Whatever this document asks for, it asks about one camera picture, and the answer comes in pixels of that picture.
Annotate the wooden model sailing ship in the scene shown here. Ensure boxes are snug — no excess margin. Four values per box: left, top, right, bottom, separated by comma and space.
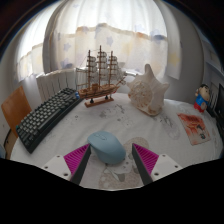
74, 45, 127, 108

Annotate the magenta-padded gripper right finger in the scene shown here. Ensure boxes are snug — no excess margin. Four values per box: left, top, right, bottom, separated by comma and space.
131, 142, 184, 186

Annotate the white radiator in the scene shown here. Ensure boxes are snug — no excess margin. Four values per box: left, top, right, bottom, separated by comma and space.
35, 68, 88, 103

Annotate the cartoon boy figurine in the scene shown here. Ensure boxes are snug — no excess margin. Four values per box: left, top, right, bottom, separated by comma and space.
193, 83, 212, 114

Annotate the red printed mouse pad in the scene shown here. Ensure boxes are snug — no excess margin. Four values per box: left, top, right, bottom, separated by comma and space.
176, 112, 212, 146

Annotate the white star-print curtain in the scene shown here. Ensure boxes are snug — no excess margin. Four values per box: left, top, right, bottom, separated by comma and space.
16, 0, 183, 81

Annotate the black monitor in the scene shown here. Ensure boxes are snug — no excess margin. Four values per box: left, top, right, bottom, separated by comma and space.
215, 83, 224, 118

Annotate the large white conch shell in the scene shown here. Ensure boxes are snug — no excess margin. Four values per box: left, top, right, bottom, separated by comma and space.
126, 63, 171, 117

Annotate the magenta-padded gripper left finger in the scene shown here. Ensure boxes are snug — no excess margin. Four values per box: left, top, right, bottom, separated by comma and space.
42, 143, 93, 186

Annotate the black computer keyboard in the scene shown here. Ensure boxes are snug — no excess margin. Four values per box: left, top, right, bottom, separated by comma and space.
15, 87, 83, 154

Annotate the light blue computer mouse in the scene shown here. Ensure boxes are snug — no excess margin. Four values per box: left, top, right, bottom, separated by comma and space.
87, 130, 127, 165

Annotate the white printed tablecloth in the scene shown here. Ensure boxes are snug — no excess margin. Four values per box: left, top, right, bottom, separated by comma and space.
9, 91, 224, 191

